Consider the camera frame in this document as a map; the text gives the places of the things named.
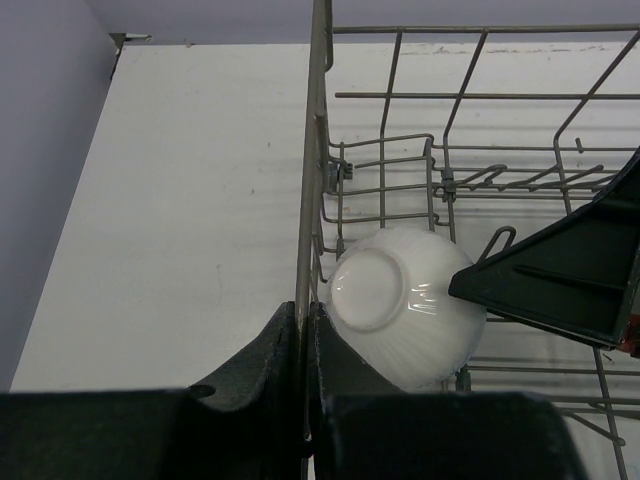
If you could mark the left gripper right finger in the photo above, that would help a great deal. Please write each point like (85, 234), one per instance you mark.
(363, 427)

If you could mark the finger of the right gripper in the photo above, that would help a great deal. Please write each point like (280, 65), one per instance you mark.
(578, 277)

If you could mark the white ribbed ceramic bowl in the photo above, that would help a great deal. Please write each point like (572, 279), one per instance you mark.
(388, 300)

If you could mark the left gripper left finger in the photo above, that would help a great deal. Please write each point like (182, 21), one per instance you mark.
(239, 422)

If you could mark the grey wire dish rack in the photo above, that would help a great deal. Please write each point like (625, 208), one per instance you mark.
(484, 135)

